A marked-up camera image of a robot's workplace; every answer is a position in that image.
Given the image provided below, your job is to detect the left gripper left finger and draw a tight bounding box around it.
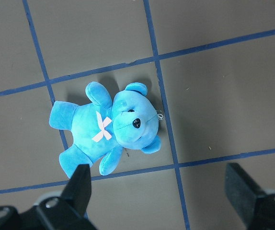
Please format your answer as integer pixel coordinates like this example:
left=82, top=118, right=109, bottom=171
left=36, top=164, right=92, bottom=230

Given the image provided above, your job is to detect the blue teddy bear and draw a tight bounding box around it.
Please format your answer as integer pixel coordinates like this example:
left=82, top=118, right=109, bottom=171
left=49, top=81, right=161, bottom=178

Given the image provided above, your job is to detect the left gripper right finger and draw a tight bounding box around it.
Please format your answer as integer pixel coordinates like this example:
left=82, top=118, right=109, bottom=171
left=225, top=162, right=275, bottom=230

